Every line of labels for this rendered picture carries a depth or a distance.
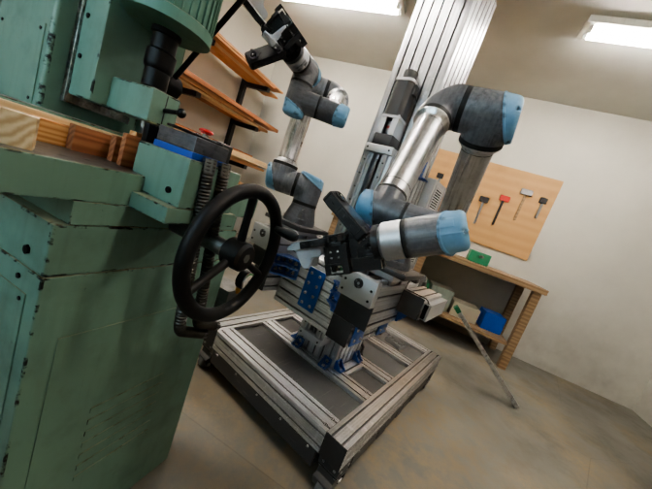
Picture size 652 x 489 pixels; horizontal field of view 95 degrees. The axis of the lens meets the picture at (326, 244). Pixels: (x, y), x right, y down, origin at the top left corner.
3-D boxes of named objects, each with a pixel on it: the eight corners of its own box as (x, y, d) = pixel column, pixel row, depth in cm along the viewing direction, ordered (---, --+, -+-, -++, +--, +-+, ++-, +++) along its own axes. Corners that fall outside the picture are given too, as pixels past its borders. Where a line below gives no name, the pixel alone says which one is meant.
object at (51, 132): (31, 139, 51) (35, 115, 51) (24, 136, 52) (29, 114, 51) (233, 187, 101) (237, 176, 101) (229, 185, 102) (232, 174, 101)
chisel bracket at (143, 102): (145, 127, 63) (154, 86, 62) (103, 113, 68) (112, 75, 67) (174, 138, 70) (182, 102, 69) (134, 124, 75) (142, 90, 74)
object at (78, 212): (68, 225, 47) (73, 201, 47) (0, 184, 54) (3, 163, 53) (233, 230, 84) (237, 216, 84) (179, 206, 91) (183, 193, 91)
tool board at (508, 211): (527, 260, 325) (565, 180, 311) (359, 202, 387) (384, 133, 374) (526, 260, 329) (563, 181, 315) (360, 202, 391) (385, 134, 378)
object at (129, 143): (119, 165, 58) (127, 133, 57) (115, 164, 58) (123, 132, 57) (204, 184, 78) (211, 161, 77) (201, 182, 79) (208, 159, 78)
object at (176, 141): (191, 158, 53) (199, 127, 52) (148, 143, 56) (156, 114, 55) (238, 173, 65) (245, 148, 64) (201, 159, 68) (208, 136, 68)
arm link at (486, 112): (421, 232, 118) (472, 79, 80) (460, 246, 112) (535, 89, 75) (411, 250, 110) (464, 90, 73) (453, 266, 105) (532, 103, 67)
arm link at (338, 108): (345, 114, 143) (341, 138, 102) (324, 106, 142) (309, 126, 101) (354, 88, 137) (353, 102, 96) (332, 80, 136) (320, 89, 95)
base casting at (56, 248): (38, 278, 46) (49, 223, 45) (-109, 173, 65) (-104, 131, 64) (229, 259, 88) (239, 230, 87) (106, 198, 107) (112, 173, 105)
